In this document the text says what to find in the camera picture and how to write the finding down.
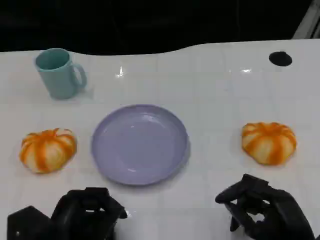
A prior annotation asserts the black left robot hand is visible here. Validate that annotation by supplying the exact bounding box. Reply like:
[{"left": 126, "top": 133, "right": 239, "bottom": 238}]
[{"left": 51, "top": 186, "right": 129, "bottom": 240}]

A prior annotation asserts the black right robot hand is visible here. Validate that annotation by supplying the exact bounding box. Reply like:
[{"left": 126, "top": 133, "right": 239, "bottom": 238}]
[{"left": 214, "top": 173, "right": 316, "bottom": 240}]

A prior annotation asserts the orange and white bread roll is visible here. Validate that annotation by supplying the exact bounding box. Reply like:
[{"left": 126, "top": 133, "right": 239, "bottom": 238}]
[
  {"left": 19, "top": 127, "right": 78, "bottom": 174},
  {"left": 241, "top": 121, "right": 298, "bottom": 166}
]

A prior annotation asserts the lilac plate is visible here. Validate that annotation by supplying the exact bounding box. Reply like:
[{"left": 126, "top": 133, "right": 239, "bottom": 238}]
[{"left": 91, "top": 103, "right": 190, "bottom": 187}]

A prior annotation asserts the pale green mug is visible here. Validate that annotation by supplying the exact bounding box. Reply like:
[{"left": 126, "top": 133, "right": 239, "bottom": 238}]
[{"left": 34, "top": 47, "right": 88, "bottom": 100}]

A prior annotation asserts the black round table grommet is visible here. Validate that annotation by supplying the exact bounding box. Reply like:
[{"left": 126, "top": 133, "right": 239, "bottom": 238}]
[{"left": 268, "top": 51, "right": 293, "bottom": 67}]

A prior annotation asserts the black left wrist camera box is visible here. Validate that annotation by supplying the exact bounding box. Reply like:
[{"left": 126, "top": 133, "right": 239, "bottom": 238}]
[{"left": 6, "top": 205, "right": 55, "bottom": 240}]

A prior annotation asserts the grey metal frame post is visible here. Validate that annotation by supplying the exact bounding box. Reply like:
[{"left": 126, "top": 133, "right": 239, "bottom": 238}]
[{"left": 292, "top": 0, "right": 320, "bottom": 40}]

